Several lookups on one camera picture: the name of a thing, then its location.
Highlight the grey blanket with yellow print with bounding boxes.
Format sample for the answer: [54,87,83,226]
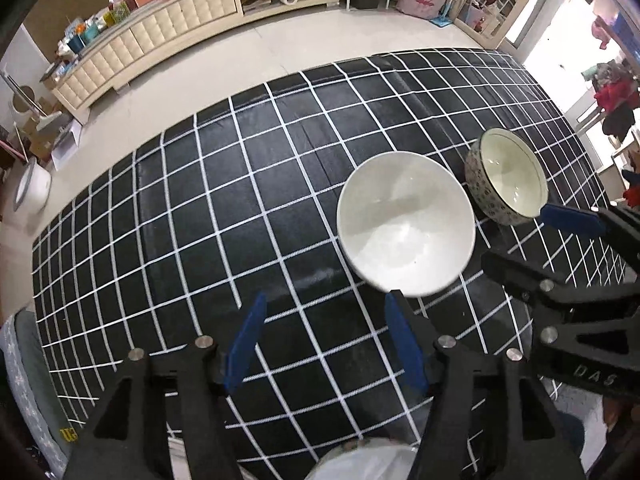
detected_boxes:
[0,310,76,476]

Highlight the cream tv cabinet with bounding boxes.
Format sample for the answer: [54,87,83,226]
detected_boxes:
[50,0,346,126]

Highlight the white bowl with blue print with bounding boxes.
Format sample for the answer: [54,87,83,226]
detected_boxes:
[309,439,418,480]

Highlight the black white checkered tablecloth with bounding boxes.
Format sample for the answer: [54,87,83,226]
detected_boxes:
[31,47,640,461]

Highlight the brown cardboard boxes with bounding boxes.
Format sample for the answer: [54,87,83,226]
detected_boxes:
[20,110,62,161]

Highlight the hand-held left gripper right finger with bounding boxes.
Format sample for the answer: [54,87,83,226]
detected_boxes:
[384,289,586,480]

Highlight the plain white bowl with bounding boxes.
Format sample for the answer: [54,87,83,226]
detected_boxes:
[336,151,476,297]

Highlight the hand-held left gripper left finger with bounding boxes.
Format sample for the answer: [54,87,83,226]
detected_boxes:
[62,290,268,480]

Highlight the red and black clothes pile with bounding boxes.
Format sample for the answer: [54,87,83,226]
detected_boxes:
[592,60,640,136]

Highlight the white mop bucket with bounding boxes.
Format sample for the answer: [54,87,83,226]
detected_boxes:
[12,156,53,213]

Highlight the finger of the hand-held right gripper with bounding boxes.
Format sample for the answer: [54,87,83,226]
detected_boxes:
[481,251,640,323]
[540,203,640,273]

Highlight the green patterned bowl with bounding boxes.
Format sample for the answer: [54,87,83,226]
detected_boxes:
[465,128,550,226]

